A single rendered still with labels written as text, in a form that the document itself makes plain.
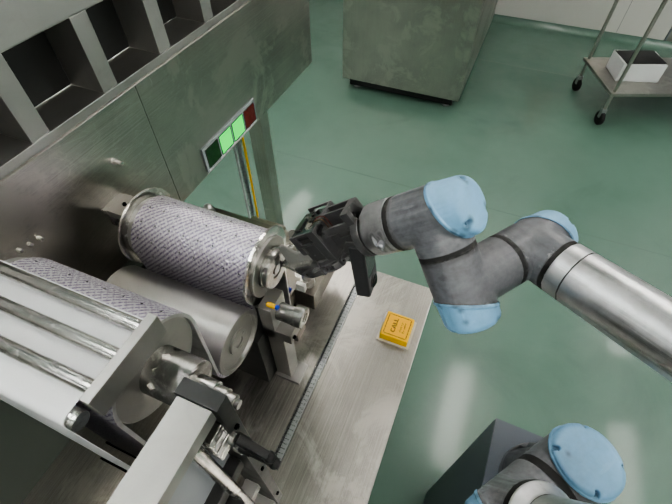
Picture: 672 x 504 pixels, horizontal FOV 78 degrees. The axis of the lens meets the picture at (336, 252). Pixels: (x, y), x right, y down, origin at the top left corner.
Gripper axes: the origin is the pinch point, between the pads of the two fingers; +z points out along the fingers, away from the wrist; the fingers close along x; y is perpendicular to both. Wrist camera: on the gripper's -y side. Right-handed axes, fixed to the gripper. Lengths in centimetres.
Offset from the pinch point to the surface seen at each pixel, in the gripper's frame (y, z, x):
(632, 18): -159, -25, -448
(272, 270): 2.1, 1.0, 3.4
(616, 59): -132, -18, -318
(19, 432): 8, 42, 40
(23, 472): 1, 48, 45
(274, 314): -5.0, 5.4, 7.0
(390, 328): -36.6, 8.0, -12.8
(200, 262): 10.5, 8.7, 7.5
